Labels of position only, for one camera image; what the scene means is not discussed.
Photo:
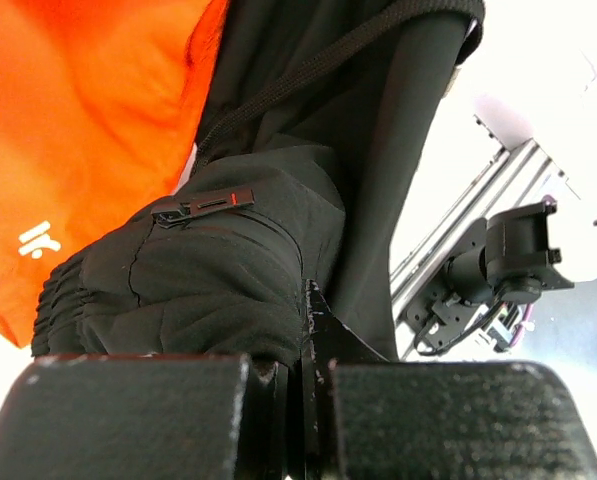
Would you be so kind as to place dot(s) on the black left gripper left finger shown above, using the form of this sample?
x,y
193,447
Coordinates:
x,y
142,417

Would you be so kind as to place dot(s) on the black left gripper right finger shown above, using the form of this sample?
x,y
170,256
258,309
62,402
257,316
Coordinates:
x,y
366,417

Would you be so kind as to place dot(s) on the black shorts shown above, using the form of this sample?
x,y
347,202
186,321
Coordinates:
x,y
316,118

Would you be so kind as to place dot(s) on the orange shorts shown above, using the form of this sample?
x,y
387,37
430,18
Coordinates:
x,y
100,103

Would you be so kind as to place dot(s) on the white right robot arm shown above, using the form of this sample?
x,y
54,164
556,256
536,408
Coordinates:
x,y
487,283

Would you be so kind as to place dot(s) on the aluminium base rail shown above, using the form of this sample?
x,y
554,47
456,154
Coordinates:
x,y
511,178

